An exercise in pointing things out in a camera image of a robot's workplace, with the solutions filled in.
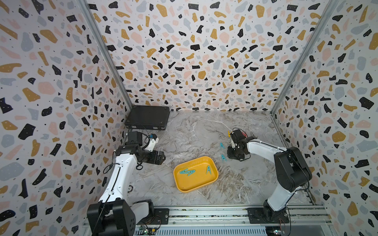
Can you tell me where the yellow plastic storage box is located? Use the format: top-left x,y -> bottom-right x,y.
173,156 -> 219,193

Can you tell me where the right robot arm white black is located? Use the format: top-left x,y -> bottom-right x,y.
227,129 -> 312,221

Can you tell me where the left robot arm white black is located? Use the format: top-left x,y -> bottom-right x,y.
87,131 -> 166,236

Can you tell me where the black flat case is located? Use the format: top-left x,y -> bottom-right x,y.
125,105 -> 170,130

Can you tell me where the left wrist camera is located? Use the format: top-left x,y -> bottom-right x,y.
144,134 -> 159,152

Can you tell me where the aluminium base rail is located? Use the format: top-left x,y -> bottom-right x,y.
134,205 -> 337,236

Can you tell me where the left frame post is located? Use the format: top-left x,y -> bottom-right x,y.
77,0 -> 132,114

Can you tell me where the frame post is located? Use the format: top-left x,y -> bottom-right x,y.
77,0 -> 132,114
270,0 -> 339,118

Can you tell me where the right frame post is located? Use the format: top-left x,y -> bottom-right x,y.
270,0 -> 339,118

